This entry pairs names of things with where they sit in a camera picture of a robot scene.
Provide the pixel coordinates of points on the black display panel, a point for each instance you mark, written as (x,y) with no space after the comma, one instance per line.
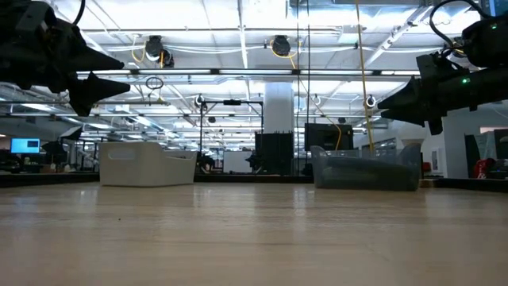
(327,137)

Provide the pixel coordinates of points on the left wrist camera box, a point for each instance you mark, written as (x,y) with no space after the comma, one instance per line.
(31,18)

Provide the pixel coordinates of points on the white bulb table lamp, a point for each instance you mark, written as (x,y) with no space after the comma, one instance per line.
(412,133)

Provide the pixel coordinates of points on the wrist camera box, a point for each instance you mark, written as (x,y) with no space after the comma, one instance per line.
(31,18)
(486,41)

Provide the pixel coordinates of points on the light grey plastic bin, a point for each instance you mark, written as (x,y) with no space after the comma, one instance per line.
(147,163)

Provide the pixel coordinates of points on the black monitor blue screen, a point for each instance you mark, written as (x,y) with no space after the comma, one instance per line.
(498,6)

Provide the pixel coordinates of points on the black aluminium table frame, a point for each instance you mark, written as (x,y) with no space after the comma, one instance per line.
(258,178)

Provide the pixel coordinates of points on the white building column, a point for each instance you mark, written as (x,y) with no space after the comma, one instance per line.
(278,107)

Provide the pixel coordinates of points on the black frame rig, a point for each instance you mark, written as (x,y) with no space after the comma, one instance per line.
(201,131)

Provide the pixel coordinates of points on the red object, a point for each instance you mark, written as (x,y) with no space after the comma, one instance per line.
(483,167)

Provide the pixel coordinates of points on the smoky grey translucent bin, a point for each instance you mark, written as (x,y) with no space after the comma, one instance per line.
(357,184)

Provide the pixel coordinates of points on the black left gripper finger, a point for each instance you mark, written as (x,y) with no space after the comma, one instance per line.
(95,93)
(99,59)

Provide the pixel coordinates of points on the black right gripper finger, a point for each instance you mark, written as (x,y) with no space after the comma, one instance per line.
(405,117)
(402,97)

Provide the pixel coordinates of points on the black cabinet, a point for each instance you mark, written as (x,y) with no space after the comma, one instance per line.
(274,153)

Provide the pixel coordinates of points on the white board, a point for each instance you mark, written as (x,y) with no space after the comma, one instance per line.
(238,161)

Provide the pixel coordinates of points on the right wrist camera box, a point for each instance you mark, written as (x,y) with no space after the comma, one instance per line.
(486,41)

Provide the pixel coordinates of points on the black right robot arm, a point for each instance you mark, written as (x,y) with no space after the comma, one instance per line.
(496,89)

